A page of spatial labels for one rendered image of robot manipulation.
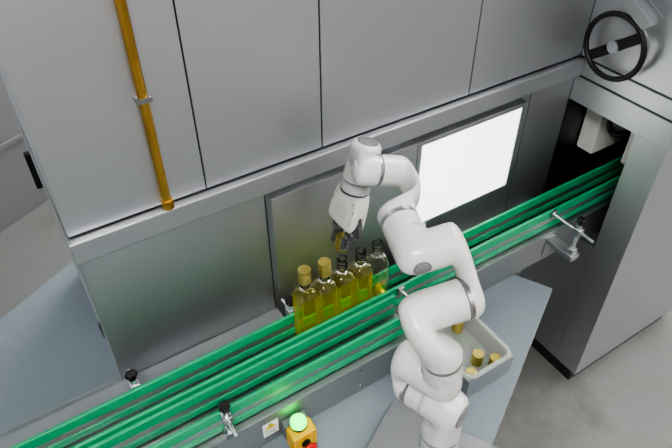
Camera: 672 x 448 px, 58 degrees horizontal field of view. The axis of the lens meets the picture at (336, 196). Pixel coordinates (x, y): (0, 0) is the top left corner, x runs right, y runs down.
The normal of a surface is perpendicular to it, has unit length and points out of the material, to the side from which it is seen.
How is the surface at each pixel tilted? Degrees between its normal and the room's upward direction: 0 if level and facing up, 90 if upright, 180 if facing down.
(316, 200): 90
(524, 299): 0
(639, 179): 90
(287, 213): 90
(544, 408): 0
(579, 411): 0
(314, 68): 90
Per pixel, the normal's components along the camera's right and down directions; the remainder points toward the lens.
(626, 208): -0.84, 0.34
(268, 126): 0.53, 0.53
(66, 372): 0.00, -0.77
